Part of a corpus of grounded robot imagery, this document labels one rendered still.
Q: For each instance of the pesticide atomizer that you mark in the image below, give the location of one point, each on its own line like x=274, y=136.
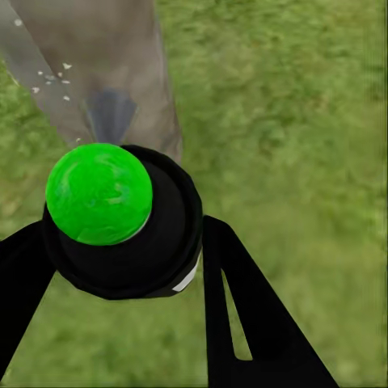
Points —
x=121, y=221

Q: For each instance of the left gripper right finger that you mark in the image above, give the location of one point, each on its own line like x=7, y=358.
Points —
x=282, y=357

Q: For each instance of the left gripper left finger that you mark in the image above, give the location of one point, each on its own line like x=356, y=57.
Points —
x=26, y=272

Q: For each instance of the tree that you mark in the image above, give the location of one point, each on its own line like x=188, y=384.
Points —
x=107, y=45

